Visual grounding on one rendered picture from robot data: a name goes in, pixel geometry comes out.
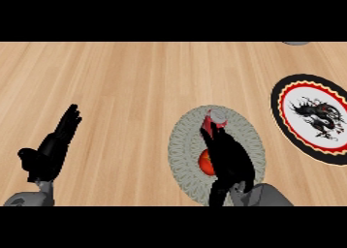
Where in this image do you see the red can with pale end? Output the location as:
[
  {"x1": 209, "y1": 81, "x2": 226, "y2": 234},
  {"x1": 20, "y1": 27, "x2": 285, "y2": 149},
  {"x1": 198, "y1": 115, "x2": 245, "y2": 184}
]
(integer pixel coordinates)
[{"x1": 201, "y1": 108, "x2": 233, "y2": 140}]

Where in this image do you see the black-rimmed plate with dragon print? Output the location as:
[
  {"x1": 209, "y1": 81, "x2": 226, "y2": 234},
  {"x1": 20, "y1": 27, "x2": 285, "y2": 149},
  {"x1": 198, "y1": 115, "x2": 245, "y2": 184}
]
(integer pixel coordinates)
[{"x1": 270, "y1": 74, "x2": 347, "y2": 167}]

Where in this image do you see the red tomato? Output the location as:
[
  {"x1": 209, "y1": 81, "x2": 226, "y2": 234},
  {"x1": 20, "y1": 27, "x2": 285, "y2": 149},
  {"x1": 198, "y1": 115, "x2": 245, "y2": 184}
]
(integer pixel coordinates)
[{"x1": 198, "y1": 148, "x2": 218, "y2": 177}]

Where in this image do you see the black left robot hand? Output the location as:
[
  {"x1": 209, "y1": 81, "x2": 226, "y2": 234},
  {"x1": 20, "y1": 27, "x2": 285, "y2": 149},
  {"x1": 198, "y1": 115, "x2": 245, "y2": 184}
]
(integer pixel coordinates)
[{"x1": 17, "y1": 103, "x2": 84, "y2": 184}]

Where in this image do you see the grey round woven placemat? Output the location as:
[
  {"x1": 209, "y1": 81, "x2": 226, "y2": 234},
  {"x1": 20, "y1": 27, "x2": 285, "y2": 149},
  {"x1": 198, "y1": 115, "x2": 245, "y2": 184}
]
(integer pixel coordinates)
[{"x1": 167, "y1": 104, "x2": 269, "y2": 207}]

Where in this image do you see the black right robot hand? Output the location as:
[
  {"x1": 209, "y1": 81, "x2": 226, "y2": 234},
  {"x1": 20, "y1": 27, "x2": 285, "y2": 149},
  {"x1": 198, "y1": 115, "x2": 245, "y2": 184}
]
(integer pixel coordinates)
[{"x1": 199, "y1": 125, "x2": 257, "y2": 207}]

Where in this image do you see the grey rounded object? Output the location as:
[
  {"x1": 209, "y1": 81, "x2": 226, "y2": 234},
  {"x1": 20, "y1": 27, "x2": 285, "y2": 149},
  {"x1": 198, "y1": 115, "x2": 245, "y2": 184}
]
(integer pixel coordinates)
[{"x1": 282, "y1": 41, "x2": 313, "y2": 47}]

